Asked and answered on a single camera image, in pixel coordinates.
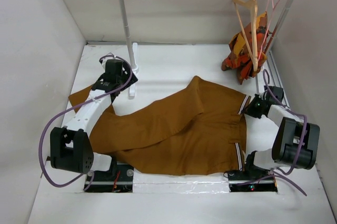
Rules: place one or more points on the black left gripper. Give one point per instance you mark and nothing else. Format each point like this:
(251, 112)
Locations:
(126, 73)

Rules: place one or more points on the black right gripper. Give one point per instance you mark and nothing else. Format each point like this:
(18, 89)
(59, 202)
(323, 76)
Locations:
(250, 110)

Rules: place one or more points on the brown trousers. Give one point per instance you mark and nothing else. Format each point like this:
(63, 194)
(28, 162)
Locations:
(200, 130)

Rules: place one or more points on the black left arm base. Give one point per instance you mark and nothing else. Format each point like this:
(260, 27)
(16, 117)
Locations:
(119, 179)

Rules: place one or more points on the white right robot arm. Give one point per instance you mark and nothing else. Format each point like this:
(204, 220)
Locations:
(296, 141)

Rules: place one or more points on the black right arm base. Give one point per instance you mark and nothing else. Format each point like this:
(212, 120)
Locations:
(250, 180)

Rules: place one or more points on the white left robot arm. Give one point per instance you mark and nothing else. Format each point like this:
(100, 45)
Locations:
(70, 145)

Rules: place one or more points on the orange patterned garment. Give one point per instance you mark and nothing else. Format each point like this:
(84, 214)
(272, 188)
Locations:
(239, 57)

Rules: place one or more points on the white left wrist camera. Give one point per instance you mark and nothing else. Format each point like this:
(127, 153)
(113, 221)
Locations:
(103, 60)

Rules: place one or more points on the pink wire hanger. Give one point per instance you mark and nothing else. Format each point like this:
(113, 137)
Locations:
(273, 5)

